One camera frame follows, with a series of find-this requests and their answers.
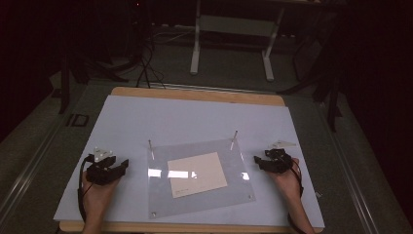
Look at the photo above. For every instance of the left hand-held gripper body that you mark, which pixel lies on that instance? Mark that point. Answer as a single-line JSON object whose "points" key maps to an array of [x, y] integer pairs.
{"points": [[99, 172]]}

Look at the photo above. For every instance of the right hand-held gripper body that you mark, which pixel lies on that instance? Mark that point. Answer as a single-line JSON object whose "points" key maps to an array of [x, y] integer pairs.
{"points": [[280, 162]]}

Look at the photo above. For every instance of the person's left hand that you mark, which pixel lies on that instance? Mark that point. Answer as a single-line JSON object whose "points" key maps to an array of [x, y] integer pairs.
{"points": [[97, 193]]}

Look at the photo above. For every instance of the person's right hand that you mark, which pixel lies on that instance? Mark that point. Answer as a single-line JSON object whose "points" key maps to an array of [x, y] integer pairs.
{"points": [[287, 183]]}

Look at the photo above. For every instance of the thin metal pin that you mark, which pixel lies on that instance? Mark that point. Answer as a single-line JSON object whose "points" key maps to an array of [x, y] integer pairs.
{"points": [[234, 139], [151, 148]]}

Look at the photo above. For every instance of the small metal clip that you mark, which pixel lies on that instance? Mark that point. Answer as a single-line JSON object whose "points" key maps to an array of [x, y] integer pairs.
{"points": [[319, 194]]}

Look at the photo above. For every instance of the beige paper card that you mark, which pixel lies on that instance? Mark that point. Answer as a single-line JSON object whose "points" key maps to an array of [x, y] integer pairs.
{"points": [[198, 175]]}

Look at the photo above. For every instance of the clear acrylic sheet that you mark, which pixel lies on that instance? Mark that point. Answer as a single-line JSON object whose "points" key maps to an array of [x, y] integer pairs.
{"points": [[207, 208]]}

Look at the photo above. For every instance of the white board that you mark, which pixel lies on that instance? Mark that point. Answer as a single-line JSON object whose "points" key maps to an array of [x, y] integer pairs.
{"points": [[181, 120]]}

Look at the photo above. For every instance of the black tripod stand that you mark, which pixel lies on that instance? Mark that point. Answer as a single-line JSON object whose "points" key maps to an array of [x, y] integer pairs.
{"points": [[324, 81]]}

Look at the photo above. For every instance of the white metal stand frame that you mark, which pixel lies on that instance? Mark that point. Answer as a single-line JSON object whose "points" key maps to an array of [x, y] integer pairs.
{"points": [[233, 26]]}

